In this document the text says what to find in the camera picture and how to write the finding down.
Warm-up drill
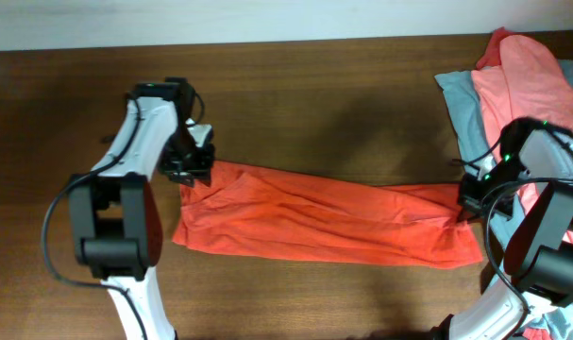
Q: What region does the black cable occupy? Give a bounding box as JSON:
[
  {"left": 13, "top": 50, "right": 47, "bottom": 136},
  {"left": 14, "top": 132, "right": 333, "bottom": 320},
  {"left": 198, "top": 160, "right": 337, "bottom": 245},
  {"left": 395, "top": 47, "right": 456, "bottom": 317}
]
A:
[
  {"left": 40, "top": 92, "right": 207, "bottom": 340},
  {"left": 450, "top": 136, "right": 573, "bottom": 340}
]

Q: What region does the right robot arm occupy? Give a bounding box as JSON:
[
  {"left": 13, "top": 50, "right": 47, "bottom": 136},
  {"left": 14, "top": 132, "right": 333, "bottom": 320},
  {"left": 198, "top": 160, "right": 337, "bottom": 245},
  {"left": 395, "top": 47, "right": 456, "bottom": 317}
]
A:
[{"left": 429, "top": 117, "right": 573, "bottom": 340}]

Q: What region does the salmon pink t-shirt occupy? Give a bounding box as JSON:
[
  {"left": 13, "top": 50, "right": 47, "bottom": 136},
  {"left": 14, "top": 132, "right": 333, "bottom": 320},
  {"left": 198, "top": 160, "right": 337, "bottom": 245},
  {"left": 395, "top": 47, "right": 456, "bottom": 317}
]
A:
[{"left": 469, "top": 26, "right": 573, "bottom": 322}]

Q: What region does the light blue t-shirt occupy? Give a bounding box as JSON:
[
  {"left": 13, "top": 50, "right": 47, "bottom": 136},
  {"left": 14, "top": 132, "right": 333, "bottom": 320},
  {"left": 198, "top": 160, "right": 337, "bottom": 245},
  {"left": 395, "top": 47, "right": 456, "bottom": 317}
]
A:
[{"left": 434, "top": 71, "right": 573, "bottom": 339}]

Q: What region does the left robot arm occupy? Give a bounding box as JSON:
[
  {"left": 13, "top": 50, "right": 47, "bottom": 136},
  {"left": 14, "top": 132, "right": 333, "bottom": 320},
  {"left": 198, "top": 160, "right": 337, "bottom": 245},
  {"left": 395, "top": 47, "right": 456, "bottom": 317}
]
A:
[{"left": 67, "top": 77, "right": 215, "bottom": 339}]

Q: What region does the left black cable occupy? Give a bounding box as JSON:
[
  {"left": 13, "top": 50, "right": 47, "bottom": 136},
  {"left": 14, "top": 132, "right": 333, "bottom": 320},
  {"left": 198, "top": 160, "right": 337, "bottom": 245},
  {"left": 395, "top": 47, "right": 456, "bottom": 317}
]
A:
[{"left": 40, "top": 92, "right": 207, "bottom": 340}]

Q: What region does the orange printed t-shirt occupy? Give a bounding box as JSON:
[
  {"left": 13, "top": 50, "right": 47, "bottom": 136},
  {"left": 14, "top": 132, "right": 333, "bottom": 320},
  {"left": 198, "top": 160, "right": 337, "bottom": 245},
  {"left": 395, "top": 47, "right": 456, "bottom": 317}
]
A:
[{"left": 172, "top": 161, "right": 483, "bottom": 269}]

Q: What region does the right black cable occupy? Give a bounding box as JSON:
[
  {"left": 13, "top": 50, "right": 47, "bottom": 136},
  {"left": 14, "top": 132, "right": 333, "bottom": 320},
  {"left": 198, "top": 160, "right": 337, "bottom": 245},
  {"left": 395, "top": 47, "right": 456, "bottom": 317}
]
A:
[{"left": 450, "top": 136, "right": 573, "bottom": 340}]

